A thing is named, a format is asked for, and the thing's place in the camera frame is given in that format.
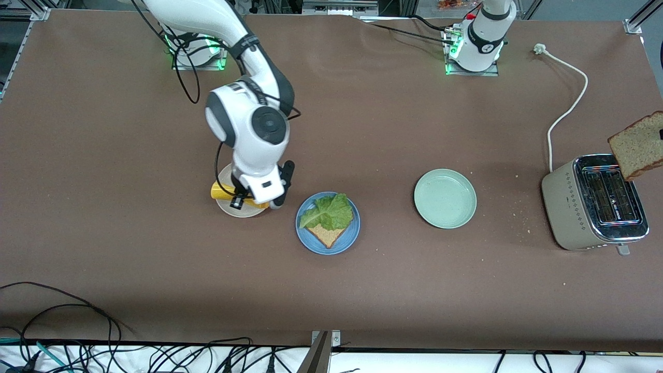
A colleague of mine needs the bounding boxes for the aluminium table edge bracket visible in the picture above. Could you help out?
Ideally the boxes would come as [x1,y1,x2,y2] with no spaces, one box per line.
[298,330,341,373]

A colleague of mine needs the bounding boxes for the black looping cable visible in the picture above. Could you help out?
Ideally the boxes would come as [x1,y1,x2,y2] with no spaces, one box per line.
[0,282,122,358]

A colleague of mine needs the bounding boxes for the beige plate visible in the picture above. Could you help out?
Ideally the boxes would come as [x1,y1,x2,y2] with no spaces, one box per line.
[217,163,270,218]

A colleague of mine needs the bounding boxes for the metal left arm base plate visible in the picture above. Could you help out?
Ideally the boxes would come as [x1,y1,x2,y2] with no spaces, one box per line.
[444,26,500,77]

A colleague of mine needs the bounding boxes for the beige chrome toaster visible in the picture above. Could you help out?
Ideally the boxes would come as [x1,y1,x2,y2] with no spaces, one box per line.
[541,153,650,256]

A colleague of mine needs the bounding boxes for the blue plate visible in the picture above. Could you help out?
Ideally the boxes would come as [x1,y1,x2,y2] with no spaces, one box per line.
[295,192,361,255]

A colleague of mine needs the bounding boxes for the teal cable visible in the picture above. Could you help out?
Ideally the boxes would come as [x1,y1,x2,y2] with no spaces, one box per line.
[0,337,68,372]

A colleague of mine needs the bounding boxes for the mint green plate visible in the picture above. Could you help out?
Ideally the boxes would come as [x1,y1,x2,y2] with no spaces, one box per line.
[414,168,478,229]

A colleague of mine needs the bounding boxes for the green lettuce leaf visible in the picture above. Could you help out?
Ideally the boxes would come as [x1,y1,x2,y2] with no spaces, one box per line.
[299,193,354,231]

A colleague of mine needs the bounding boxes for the black cables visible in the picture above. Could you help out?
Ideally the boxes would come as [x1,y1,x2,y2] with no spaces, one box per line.
[0,342,663,373]

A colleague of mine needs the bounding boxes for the grey metal box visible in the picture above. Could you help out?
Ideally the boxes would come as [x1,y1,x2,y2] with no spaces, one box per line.
[302,0,379,16]

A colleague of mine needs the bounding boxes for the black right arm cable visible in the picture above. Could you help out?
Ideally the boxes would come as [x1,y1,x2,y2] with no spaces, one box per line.
[129,0,201,104]

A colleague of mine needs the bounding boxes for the white power cord with plug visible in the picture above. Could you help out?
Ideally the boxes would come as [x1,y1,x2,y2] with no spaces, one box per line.
[534,44,589,173]

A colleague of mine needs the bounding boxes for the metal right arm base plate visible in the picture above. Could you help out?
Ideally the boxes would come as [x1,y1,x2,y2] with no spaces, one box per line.
[171,31,229,71]

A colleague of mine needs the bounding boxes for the black base power cable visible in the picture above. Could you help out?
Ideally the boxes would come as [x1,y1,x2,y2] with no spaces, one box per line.
[363,15,455,45]

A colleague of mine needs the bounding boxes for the aluminium frame rail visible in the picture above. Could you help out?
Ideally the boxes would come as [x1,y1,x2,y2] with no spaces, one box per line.
[0,0,52,63]
[624,0,663,34]

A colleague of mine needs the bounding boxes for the yellow squeeze bottle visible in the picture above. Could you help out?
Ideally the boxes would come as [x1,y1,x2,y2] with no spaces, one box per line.
[211,181,270,209]

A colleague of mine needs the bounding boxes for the brown bread slice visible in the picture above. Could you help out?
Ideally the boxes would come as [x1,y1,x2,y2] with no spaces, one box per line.
[608,110,663,181]
[308,225,347,249]

